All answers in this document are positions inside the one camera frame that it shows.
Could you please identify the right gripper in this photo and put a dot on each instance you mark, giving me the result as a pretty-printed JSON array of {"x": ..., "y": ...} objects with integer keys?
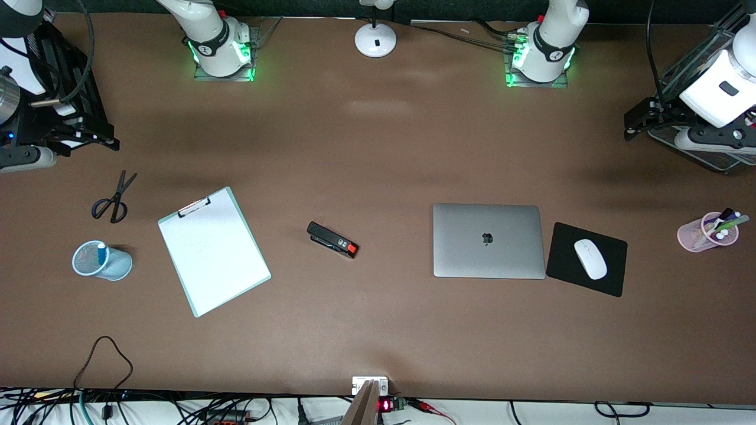
[{"x": 52, "y": 121}]

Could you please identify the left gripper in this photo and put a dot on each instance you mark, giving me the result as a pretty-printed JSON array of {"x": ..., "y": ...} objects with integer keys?
[{"x": 662, "y": 114}]

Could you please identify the blue marker white end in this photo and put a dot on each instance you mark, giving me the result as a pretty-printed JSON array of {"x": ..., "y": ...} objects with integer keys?
[{"x": 101, "y": 252}]

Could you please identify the silver laptop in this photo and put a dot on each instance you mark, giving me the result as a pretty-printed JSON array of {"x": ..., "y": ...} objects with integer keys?
[{"x": 487, "y": 242}]

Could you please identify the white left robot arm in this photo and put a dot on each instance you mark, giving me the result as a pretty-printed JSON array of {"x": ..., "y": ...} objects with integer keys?
[{"x": 549, "y": 53}]

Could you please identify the black capped marker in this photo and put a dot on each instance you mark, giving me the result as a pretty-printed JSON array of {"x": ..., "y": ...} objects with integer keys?
[{"x": 724, "y": 215}]

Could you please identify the black stacked document tray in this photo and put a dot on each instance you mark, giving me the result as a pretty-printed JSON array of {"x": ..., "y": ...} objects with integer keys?
[{"x": 77, "y": 77}]

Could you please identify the black scissors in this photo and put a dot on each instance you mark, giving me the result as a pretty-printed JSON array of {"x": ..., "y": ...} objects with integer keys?
[{"x": 116, "y": 198}]

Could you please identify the grey metal mesh tray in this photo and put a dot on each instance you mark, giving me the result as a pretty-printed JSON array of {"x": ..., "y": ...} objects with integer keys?
[{"x": 679, "y": 65}]

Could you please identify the pink translucent pen cup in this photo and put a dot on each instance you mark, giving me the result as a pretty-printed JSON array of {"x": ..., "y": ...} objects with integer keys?
[{"x": 691, "y": 236}]

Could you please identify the blue mesh pen cup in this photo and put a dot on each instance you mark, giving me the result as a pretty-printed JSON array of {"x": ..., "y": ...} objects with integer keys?
[{"x": 115, "y": 265}]

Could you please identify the purple pen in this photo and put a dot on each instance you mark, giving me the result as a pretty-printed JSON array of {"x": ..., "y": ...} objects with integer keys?
[{"x": 734, "y": 217}]

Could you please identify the green pen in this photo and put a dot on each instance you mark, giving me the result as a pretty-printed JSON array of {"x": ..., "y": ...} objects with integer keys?
[{"x": 735, "y": 224}]

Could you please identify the white computer mouse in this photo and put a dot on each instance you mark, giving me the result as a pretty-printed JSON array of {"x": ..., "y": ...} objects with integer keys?
[{"x": 590, "y": 258}]

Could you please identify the black mouse pad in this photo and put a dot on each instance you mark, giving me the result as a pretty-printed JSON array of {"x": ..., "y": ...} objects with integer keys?
[{"x": 564, "y": 265}]

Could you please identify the white clipboard paper sheet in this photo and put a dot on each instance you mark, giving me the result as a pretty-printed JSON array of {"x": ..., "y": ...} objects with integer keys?
[{"x": 227, "y": 268}]

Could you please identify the mint green clipboard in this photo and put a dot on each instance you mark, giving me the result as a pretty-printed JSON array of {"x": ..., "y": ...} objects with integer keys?
[{"x": 195, "y": 304}]

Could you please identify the black stapler orange tip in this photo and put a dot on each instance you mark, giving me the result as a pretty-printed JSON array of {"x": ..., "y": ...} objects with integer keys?
[{"x": 331, "y": 238}]

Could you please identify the white round lamp base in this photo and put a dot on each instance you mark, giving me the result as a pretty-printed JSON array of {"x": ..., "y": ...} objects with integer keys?
[{"x": 375, "y": 40}]

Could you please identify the black orange power strip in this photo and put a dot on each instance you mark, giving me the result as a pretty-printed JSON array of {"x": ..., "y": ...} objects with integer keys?
[{"x": 227, "y": 418}]

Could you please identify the red LED circuit board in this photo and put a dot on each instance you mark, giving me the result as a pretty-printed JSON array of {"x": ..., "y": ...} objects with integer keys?
[{"x": 391, "y": 405}]

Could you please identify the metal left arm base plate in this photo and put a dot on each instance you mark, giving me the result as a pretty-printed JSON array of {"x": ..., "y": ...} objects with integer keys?
[{"x": 512, "y": 81}]

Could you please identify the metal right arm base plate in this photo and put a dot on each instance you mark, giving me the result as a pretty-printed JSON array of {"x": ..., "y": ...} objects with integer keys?
[{"x": 255, "y": 35}]

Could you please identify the white mounting bracket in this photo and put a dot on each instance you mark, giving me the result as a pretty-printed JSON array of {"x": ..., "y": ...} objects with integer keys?
[{"x": 360, "y": 382}]

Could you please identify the grey camera mount beam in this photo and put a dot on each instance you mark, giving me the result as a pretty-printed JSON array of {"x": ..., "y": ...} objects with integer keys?
[{"x": 361, "y": 407}]

